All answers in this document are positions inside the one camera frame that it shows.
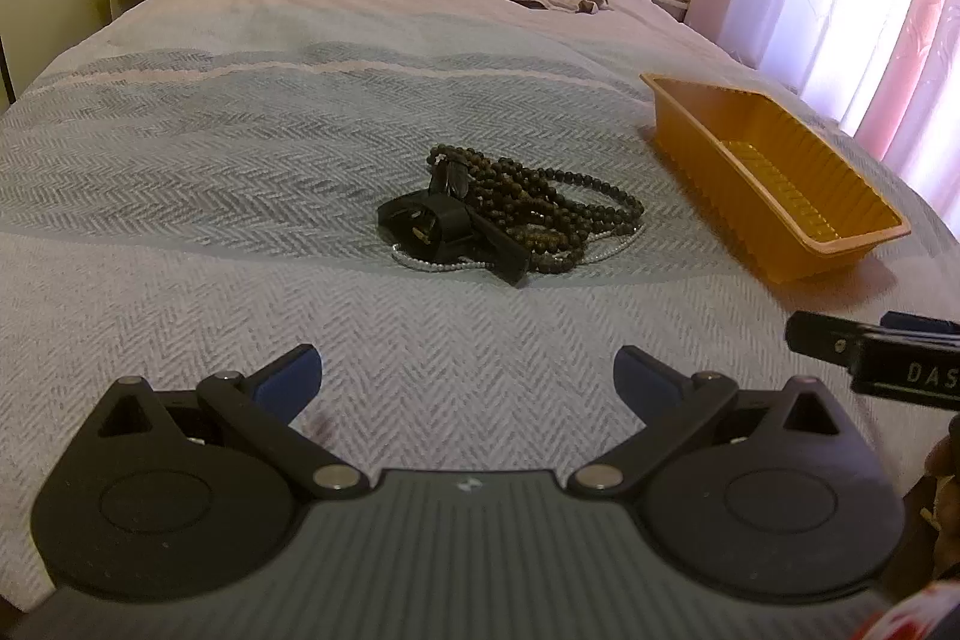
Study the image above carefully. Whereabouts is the black wristwatch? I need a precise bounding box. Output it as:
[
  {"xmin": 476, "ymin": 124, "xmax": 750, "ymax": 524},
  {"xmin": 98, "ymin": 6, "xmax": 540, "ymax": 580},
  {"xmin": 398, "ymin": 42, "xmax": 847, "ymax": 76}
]
[{"xmin": 377, "ymin": 154, "xmax": 530, "ymax": 286}]

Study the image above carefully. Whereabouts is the grey pink bedspread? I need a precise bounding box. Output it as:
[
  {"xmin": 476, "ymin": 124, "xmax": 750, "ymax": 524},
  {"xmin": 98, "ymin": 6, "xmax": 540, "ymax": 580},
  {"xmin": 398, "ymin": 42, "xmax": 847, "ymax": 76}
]
[{"xmin": 2, "ymin": 0, "xmax": 958, "ymax": 608}]

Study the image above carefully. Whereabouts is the orange plastic tray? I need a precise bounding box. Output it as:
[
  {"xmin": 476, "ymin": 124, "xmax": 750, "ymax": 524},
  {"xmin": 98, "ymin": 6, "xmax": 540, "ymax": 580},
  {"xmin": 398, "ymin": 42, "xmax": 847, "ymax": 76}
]
[{"xmin": 643, "ymin": 74, "xmax": 911, "ymax": 283}]

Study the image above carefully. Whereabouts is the dark wooden bead necklace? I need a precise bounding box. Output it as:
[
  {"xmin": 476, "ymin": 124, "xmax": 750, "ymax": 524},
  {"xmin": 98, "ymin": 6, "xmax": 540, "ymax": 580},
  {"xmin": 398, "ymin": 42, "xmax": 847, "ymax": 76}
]
[{"xmin": 424, "ymin": 143, "xmax": 648, "ymax": 277}]

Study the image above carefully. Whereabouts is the person right hand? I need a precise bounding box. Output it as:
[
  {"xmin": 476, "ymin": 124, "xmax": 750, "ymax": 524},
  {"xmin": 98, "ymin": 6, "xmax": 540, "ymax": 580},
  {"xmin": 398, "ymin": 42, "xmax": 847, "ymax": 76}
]
[{"xmin": 882, "ymin": 416, "xmax": 958, "ymax": 599}]

